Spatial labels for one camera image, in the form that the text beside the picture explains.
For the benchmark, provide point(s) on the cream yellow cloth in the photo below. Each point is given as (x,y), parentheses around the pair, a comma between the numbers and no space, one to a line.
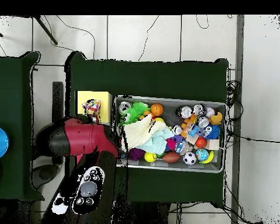
(142,131)

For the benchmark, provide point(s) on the knotted polka dot cloth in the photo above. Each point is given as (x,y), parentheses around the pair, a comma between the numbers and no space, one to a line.
(92,107)

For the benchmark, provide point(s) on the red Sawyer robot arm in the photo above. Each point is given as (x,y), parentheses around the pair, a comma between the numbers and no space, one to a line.
(84,140)

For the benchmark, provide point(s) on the silver mesh bin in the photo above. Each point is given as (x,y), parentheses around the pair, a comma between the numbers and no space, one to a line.
(172,100)

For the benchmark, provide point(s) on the wooden three-hole box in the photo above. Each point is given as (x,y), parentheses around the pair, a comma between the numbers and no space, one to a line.
(105,102)

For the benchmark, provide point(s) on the green spiky puffer toy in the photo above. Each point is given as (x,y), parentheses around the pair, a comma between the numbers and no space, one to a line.
(134,110)

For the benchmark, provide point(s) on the orange toy basketball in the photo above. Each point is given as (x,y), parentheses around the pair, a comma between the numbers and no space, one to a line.
(156,109)

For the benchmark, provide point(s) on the light blue cloth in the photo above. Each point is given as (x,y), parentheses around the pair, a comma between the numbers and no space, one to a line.
(157,141)

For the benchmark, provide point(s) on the yellow smiley ball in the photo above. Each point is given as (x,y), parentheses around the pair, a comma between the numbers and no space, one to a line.
(150,157)

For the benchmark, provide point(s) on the brown toy football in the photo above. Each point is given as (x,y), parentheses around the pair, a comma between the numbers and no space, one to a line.
(171,158)

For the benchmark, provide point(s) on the black white soccer ball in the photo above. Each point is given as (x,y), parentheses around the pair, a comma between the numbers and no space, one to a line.
(189,158)

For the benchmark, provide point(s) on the blue globe ball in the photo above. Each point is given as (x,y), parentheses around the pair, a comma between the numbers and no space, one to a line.
(201,154)

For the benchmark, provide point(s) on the large blue spiky puffer toy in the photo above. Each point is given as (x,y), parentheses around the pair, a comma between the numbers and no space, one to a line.
(213,131)

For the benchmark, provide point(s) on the black standing panel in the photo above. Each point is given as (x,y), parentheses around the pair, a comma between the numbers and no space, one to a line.
(57,98)

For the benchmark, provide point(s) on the grey round floor stand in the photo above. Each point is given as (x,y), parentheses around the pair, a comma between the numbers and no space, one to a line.
(45,173)

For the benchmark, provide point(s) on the long black tripod leg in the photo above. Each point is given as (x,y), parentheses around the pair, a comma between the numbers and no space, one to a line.
(46,31)

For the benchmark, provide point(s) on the dark green side tablecloth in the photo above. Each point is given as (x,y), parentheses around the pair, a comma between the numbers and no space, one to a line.
(11,93)

